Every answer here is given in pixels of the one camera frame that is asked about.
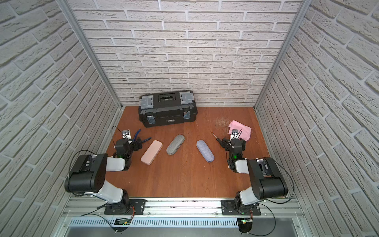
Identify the black yellow screwdriver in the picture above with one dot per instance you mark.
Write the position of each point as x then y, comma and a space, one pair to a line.
215, 137

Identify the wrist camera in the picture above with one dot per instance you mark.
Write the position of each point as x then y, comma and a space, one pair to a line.
234, 134
126, 134

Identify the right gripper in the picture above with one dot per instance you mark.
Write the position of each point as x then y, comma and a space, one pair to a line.
227, 144

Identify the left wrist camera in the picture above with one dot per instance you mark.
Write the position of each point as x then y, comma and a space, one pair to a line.
126, 134

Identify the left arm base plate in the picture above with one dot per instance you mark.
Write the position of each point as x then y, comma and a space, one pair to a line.
134, 206

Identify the black plastic toolbox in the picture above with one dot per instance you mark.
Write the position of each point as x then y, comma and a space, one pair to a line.
166, 108

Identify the aluminium mounting rail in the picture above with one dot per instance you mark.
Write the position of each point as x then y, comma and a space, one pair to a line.
211, 207

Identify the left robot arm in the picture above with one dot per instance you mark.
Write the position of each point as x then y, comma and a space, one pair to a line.
88, 175

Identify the pink eyeglass case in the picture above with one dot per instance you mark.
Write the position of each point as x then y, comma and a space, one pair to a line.
151, 153

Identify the pink microfibre cloth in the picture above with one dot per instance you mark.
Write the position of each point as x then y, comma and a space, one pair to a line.
244, 131

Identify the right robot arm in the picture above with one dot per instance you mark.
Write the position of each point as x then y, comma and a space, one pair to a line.
265, 177

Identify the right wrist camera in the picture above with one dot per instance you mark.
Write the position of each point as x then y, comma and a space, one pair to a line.
234, 134

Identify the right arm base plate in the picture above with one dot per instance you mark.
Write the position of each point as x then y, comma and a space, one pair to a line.
231, 207

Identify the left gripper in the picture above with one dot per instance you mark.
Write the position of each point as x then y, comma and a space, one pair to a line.
135, 144

